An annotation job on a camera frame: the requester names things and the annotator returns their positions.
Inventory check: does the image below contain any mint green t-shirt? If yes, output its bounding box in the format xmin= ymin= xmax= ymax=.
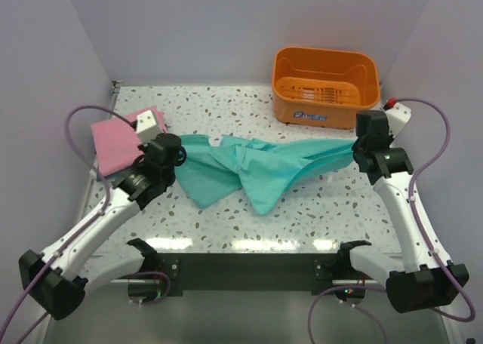
xmin=176 ymin=134 xmax=354 ymax=215

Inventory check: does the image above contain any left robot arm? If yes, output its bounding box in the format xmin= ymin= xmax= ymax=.
xmin=19 ymin=133 xmax=186 ymax=320

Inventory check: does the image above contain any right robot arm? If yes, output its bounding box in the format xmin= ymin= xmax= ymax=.
xmin=336 ymin=107 xmax=469 ymax=313

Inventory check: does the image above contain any folded pink t-shirt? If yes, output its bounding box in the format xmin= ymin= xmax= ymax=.
xmin=91 ymin=106 xmax=167 ymax=177

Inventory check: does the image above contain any orange plastic basket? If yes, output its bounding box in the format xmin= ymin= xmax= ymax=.
xmin=272 ymin=47 xmax=380 ymax=129

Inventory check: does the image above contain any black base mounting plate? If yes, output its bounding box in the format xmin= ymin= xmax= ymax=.
xmin=126 ymin=252 xmax=380 ymax=298

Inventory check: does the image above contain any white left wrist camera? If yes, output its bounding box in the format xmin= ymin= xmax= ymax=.
xmin=135 ymin=109 xmax=162 ymax=144

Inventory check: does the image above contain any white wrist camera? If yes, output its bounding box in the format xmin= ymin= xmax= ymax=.
xmin=135 ymin=109 xmax=162 ymax=144
xmin=383 ymin=98 xmax=411 ymax=139

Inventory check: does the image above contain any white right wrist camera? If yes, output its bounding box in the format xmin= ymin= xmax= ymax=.
xmin=383 ymin=98 xmax=411 ymax=139

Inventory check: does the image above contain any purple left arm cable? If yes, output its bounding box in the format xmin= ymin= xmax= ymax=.
xmin=0 ymin=105 xmax=174 ymax=344

